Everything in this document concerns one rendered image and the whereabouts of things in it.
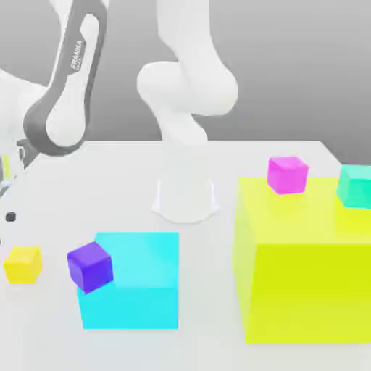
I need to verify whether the small yellow cube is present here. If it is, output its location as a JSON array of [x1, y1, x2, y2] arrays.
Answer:
[[3, 246, 43, 285]]

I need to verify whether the small purple cube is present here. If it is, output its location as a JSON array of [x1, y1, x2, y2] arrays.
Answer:
[[66, 241, 114, 296]]

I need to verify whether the small magenta cube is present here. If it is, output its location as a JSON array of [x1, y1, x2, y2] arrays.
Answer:
[[266, 155, 310, 196]]

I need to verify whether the small teal cube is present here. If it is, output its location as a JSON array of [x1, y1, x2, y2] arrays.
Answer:
[[335, 164, 371, 209]]

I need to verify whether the large cyan box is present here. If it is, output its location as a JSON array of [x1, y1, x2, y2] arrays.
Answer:
[[76, 231, 180, 330]]

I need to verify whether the large yellow-green box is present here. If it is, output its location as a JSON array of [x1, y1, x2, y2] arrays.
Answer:
[[232, 176, 371, 345]]

